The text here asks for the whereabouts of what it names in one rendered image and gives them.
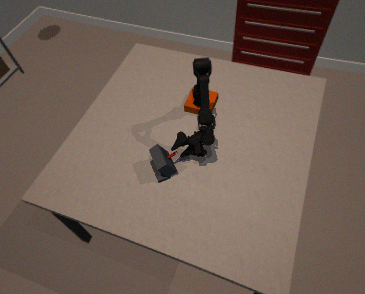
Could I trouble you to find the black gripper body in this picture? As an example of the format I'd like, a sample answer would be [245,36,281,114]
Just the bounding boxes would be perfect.
[177,131,202,153]

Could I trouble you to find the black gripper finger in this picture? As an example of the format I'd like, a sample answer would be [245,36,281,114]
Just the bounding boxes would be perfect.
[180,146,196,157]
[171,135,185,151]

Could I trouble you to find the dark grey square panel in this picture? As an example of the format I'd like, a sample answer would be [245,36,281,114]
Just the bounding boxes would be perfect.
[149,144,177,183]

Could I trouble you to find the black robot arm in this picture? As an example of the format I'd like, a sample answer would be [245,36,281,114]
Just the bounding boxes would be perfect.
[192,57,216,157]

